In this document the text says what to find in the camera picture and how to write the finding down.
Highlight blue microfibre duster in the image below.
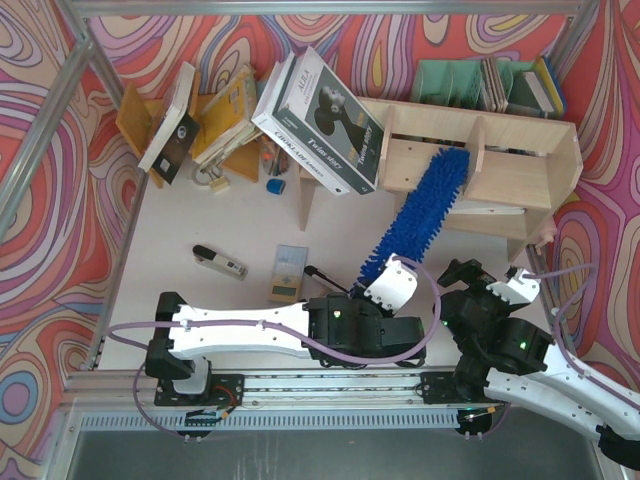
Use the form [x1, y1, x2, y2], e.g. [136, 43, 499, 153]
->
[357, 147, 470, 286]

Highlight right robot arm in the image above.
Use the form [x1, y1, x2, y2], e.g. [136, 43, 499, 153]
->
[437, 259, 639, 470]

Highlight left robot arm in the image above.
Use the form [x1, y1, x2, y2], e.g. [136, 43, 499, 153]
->
[144, 292, 426, 396]

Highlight light wooden bookshelf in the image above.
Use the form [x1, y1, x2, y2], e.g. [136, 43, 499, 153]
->
[297, 95, 585, 263]

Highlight white papers on shelf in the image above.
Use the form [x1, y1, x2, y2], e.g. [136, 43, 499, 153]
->
[451, 200, 526, 215]

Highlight blue yellow calculator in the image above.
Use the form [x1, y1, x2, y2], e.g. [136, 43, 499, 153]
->
[269, 244, 308, 304]

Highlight small blue box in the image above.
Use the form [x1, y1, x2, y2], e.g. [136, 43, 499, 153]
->
[266, 178, 286, 195]

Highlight brown notebooks in organiser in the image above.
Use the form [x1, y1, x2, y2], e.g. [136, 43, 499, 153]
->
[480, 56, 508, 113]

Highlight teal desk organiser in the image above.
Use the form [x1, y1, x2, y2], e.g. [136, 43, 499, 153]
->
[410, 60, 547, 118]

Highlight pencils bundle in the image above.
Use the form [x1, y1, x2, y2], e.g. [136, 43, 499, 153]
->
[257, 135, 290, 177]

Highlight blue grey book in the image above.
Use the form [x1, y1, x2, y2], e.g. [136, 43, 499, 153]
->
[521, 56, 567, 119]

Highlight white Chokladfabriken book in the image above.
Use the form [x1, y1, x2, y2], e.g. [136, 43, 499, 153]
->
[251, 53, 351, 196]

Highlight brass padlock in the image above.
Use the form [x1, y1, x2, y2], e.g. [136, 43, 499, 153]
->
[192, 167, 230, 193]

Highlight yellow worn books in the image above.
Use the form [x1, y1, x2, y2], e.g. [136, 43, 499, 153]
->
[192, 64, 258, 170]

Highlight white book black cover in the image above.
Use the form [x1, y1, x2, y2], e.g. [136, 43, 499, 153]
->
[138, 62, 200, 184]

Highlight yellow wooden book rack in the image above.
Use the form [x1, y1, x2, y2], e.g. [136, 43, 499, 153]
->
[116, 69, 260, 188]

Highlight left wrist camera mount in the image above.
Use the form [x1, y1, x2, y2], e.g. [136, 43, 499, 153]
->
[364, 255, 418, 315]

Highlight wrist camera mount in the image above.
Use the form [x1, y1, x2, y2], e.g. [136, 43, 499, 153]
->
[486, 266, 540, 305]
[364, 255, 418, 315]

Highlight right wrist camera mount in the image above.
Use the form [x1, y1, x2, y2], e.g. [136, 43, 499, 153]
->
[486, 266, 540, 305]

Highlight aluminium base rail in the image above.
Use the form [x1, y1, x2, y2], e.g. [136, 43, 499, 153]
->
[63, 368, 425, 408]

